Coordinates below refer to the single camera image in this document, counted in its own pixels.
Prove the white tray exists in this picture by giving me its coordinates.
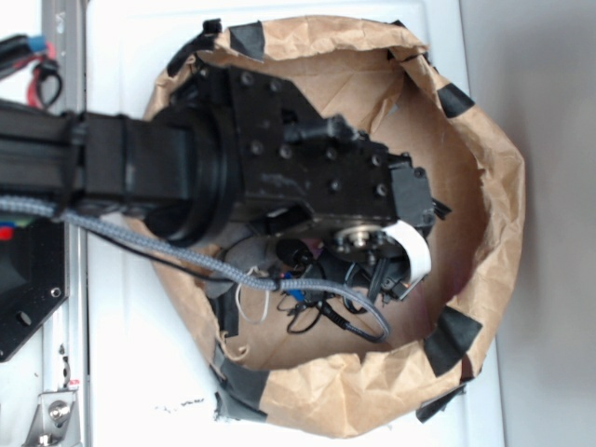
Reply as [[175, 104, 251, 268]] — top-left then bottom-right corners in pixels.
[[87, 1, 505, 446]]

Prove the aluminium frame rail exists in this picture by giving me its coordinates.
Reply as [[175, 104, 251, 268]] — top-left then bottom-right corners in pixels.
[[41, 1, 92, 446]]

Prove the grey plush toy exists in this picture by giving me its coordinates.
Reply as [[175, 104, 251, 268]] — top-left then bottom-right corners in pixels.
[[204, 237, 276, 326]]

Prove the white flat ribbon cable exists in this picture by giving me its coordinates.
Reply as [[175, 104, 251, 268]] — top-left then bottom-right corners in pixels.
[[384, 221, 432, 285]]

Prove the silver corner bracket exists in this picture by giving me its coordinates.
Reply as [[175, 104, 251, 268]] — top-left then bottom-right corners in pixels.
[[23, 390, 81, 447]]

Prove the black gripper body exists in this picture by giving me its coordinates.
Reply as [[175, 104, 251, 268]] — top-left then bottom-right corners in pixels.
[[176, 64, 452, 308]]

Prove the brown paper bag bin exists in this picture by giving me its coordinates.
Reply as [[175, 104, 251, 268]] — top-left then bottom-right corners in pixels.
[[145, 16, 525, 439]]

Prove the red and black wire bundle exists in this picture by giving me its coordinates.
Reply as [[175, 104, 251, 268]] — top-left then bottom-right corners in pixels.
[[0, 33, 64, 109]]

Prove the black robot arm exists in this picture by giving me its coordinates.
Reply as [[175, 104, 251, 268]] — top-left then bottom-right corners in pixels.
[[1, 65, 449, 299]]

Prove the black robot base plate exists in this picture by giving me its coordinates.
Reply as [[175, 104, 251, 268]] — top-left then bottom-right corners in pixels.
[[0, 220, 66, 362]]

